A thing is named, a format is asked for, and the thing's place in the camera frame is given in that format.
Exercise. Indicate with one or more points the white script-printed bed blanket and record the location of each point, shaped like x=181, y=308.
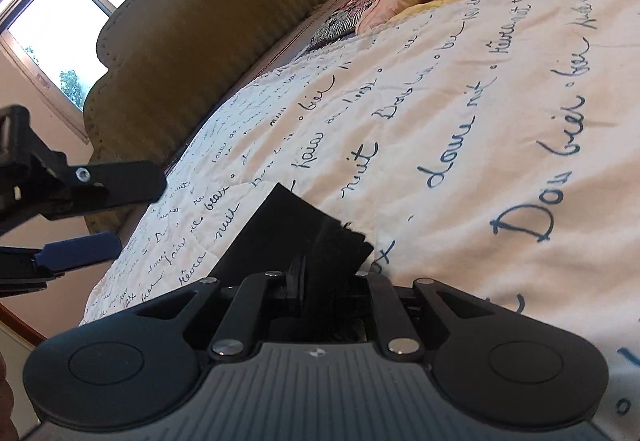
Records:
x=450, y=146

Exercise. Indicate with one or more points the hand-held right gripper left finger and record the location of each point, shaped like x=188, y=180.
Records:
x=297, y=282

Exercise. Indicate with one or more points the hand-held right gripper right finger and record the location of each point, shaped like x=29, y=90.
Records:
x=374, y=293

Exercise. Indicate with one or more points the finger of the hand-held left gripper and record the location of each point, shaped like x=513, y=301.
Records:
x=125, y=180
x=82, y=248

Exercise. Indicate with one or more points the olive green padded headboard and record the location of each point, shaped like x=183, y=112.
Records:
x=190, y=61

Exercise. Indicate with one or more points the window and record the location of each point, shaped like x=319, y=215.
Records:
x=75, y=6

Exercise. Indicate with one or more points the wooden bed frame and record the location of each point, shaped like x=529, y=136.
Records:
x=22, y=328

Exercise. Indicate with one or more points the black pants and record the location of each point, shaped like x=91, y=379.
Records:
x=290, y=226

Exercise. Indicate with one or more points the black and white patterned pillow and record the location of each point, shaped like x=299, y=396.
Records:
x=340, y=21

